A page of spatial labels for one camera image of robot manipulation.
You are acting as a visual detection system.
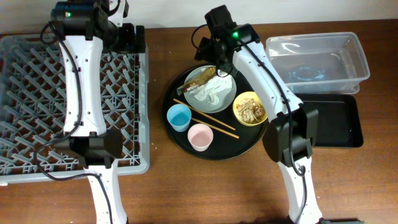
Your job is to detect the black rectangular tray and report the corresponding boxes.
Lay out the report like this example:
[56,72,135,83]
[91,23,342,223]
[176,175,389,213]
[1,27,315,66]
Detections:
[297,93,364,147]

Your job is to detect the upper wooden chopstick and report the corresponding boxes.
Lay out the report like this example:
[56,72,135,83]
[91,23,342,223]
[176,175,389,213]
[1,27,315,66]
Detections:
[173,98,236,131]

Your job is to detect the pink cup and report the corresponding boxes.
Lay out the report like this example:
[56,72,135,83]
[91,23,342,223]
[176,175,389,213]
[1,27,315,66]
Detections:
[187,124,213,152]

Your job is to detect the yellow bowl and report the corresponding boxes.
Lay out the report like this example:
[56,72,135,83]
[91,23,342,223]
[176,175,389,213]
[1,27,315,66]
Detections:
[233,91,267,126]

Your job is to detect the clear plastic bin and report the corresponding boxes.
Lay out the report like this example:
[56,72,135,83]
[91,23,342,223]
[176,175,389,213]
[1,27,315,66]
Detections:
[266,32,370,94]

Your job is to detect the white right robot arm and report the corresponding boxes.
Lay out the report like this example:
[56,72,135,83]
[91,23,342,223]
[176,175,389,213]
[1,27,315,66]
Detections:
[195,5,323,223]

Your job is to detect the grey round plate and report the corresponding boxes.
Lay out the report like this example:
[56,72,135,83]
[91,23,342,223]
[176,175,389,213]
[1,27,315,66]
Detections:
[179,65,237,113]

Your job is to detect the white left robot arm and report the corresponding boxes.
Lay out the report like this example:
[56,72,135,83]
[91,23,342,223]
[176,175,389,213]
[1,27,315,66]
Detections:
[49,1,146,223]

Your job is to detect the lower wooden chopstick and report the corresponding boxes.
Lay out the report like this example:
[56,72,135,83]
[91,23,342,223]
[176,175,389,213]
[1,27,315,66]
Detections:
[192,118,239,139]

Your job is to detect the round black tray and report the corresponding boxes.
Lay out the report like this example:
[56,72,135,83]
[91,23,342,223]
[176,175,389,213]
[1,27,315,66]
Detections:
[162,64,268,160]

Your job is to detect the grey dishwasher rack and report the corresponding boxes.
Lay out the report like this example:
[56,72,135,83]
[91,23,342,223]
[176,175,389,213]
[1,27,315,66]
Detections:
[1,34,150,185]

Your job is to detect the white tissue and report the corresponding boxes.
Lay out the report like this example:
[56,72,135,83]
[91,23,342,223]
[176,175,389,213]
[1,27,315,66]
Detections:
[189,75,233,105]

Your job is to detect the light blue cup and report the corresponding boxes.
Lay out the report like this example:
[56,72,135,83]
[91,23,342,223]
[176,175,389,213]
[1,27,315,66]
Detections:
[167,104,192,132]

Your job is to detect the food scraps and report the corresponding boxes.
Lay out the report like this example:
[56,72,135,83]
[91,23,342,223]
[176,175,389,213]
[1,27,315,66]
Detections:
[235,98,266,124]

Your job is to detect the brown coffee sachet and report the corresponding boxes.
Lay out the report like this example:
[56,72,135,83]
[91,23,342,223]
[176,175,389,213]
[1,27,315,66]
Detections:
[177,67,216,95]

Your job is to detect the wooden chopstick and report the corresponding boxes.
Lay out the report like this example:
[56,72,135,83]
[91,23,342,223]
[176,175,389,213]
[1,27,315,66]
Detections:
[192,118,239,139]
[173,98,236,131]

